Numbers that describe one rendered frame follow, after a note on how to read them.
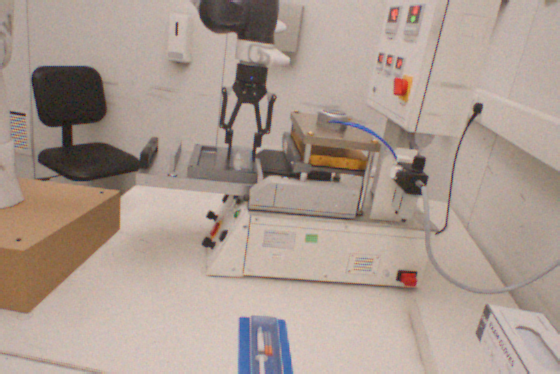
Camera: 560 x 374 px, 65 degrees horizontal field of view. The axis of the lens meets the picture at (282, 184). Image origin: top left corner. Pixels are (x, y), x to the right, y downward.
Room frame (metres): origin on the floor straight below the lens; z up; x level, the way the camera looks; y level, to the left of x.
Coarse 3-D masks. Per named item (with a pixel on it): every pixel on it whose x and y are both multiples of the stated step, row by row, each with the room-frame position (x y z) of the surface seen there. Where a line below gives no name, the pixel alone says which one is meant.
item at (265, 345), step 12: (252, 324) 0.73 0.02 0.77; (264, 324) 0.73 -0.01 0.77; (276, 324) 0.74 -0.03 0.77; (252, 336) 0.69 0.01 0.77; (264, 336) 0.70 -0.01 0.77; (276, 336) 0.70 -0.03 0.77; (252, 348) 0.66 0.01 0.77; (264, 348) 0.66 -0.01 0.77; (276, 348) 0.67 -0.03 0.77; (252, 360) 0.63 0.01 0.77; (264, 360) 0.63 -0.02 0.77; (276, 360) 0.64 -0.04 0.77; (252, 372) 0.60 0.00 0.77; (264, 372) 0.60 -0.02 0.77; (276, 372) 0.61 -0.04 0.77
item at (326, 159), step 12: (300, 144) 1.08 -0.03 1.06; (312, 144) 1.09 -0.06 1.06; (312, 156) 1.00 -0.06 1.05; (324, 156) 1.01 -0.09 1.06; (336, 156) 1.02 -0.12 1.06; (348, 156) 1.03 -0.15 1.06; (360, 156) 1.05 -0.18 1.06; (312, 168) 1.00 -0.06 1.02; (324, 168) 1.01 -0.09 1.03; (336, 168) 1.01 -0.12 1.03; (348, 168) 1.02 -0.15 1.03; (360, 168) 1.02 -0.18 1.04
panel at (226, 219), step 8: (232, 200) 1.11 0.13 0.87; (224, 208) 1.14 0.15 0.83; (240, 208) 0.98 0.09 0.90; (224, 216) 1.08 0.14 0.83; (232, 216) 1.00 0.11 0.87; (240, 216) 0.94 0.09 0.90; (224, 224) 1.03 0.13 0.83; (232, 224) 0.96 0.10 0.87; (216, 232) 1.04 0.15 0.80; (216, 240) 1.00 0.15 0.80; (224, 240) 0.93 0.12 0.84; (216, 248) 0.95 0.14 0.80; (208, 256) 0.97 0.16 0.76; (208, 264) 0.93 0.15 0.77
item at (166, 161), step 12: (180, 144) 1.09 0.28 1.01; (156, 156) 1.07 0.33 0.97; (168, 156) 1.09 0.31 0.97; (180, 156) 1.10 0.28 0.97; (144, 168) 0.97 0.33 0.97; (156, 168) 0.99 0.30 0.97; (168, 168) 1.00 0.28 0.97; (180, 168) 1.01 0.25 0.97; (144, 180) 0.94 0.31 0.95; (156, 180) 0.94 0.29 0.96; (168, 180) 0.94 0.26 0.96; (180, 180) 0.95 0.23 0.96; (192, 180) 0.95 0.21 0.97; (204, 180) 0.96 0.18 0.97; (216, 180) 0.97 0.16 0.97; (216, 192) 0.96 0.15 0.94; (228, 192) 0.97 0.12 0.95; (240, 192) 0.97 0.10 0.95
